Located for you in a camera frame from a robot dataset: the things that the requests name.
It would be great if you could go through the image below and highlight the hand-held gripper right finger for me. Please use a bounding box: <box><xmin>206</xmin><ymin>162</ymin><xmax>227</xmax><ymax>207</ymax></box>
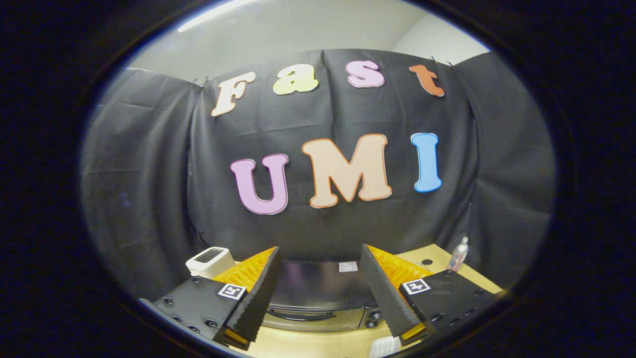
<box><xmin>360</xmin><ymin>244</ymin><xmax>502</xmax><ymax>347</ymax></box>

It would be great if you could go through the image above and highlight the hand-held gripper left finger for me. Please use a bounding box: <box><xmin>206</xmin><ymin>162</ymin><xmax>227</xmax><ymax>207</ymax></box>
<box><xmin>139</xmin><ymin>246</ymin><xmax>283</xmax><ymax>351</ymax></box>

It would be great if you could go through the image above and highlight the black toaster oven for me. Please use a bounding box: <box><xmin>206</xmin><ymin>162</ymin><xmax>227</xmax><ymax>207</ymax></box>
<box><xmin>261</xmin><ymin>259</ymin><xmax>386</xmax><ymax>333</ymax></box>

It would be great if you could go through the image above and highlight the white bread toaster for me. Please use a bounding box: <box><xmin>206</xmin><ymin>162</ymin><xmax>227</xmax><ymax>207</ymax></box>
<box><xmin>186</xmin><ymin>246</ymin><xmax>236</xmax><ymax>280</ymax></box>

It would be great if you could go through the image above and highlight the white rectangular plate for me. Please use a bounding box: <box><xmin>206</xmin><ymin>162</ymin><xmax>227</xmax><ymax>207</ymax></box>
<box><xmin>370</xmin><ymin>336</ymin><xmax>401</xmax><ymax>358</ymax></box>

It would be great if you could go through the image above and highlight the white spray bottle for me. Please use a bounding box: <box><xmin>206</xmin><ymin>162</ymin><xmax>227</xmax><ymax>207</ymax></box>
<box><xmin>447</xmin><ymin>236</ymin><xmax>470</xmax><ymax>272</ymax></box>

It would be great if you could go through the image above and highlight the black backdrop cloth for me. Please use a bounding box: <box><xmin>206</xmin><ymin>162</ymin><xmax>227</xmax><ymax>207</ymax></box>
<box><xmin>79</xmin><ymin>49</ymin><xmax>556</xmax><ymax>299</ymax></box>

